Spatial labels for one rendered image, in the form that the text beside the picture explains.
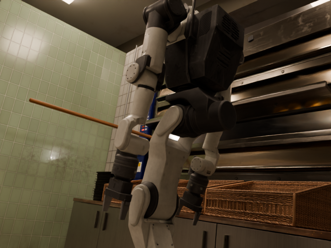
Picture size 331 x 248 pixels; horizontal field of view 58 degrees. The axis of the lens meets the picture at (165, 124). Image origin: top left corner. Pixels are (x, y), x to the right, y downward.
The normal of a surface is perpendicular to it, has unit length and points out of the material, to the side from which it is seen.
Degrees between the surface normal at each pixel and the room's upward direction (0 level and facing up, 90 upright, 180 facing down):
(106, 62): 90
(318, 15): 90
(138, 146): 99
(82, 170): 90
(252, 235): 90
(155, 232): 60
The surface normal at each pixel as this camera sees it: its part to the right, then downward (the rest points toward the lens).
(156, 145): -0.72, 0.15
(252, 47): -0.75, -0.28
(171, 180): 0.67, 0.06
